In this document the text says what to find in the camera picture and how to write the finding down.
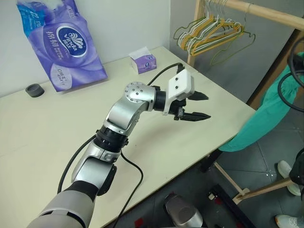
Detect grey rounded shape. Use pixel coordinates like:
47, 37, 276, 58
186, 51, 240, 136
163, 192, 204, 228

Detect wooden clothes rack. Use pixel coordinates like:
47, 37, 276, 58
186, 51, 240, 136
187, 0, 304, 205

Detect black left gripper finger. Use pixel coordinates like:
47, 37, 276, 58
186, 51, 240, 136
179, 111, 212, 123
187, 91, 210, 102

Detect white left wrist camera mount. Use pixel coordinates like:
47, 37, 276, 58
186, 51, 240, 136
162, 69, 197, 116

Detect black table leg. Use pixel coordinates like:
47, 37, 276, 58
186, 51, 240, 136
200, 149, 222, 173

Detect small purple tissue box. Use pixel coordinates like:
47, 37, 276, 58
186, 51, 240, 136
128, 47, 159, 75

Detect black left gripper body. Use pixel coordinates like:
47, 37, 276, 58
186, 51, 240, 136
170, 97, 190, 121

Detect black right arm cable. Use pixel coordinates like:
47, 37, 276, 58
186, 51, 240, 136
277, 37, 304, 111

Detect black trouser leg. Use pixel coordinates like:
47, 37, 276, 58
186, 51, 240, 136
288, 144, 304, 189

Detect olive green wire hanger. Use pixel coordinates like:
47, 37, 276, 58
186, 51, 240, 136
210, 4, 257, 66
172, 16, 228, 46

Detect purple toilet paper pack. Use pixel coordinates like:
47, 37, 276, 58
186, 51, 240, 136
16, 0, 109, 93

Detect green shorts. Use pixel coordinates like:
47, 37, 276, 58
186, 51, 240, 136
218, 65, 304, 153

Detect white sneaker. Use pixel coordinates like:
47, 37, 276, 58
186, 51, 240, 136
275, 214, 304, 228
277, 160, 303, 197

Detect black floor stand base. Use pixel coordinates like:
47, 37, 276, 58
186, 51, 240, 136
208, 184, 252, 228

